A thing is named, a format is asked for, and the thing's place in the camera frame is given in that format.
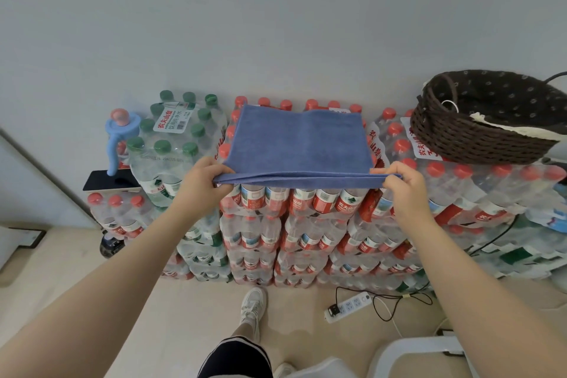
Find clear jug with blue lid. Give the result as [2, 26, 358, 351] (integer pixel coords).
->
[105, 108, 142, 177]

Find white cable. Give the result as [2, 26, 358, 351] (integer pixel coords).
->
[380, 298, 402, 338]

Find person's right hand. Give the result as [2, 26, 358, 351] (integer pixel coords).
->
[382, 160, 437, 226]

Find person's left shoe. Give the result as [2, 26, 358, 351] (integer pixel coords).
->
[239, 286, 268, 343]

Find black power cable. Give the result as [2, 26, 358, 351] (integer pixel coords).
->
[334, 213, 519, 323]

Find black water bottle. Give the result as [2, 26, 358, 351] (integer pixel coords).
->
[99, 231, 126, 259]

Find stack of bottled water packs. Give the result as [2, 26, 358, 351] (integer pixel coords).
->
[87, 89, 567, 289]

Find person's left leg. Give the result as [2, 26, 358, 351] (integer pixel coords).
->
[230, 320, 262, 347]

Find white shirt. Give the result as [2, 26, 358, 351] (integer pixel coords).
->
[290, 357, 357, 378]

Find black striped shorts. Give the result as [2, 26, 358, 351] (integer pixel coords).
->
[197, 337, 274, 378]

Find brown wicker basket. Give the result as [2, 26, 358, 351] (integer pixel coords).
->
[409, 70, 567, 165]

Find blue towel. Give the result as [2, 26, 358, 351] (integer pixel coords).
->
[212, 104, 403, 190]

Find white power strip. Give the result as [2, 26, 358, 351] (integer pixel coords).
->
[324, 292, 373, 324]

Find black smartphone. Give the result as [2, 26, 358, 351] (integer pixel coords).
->
[83, 169, 142, 193]

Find person's right forearm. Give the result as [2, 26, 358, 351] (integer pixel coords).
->
[398, 213, 567, 378]

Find person's left hand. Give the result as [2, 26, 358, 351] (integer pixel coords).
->
[175, 156, 236, 219]

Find white gym frame grey panel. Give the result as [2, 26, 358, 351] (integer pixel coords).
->
[366, 328, 481, 378]

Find person's left forearm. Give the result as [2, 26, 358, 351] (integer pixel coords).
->
[0, 207, 213, 378]

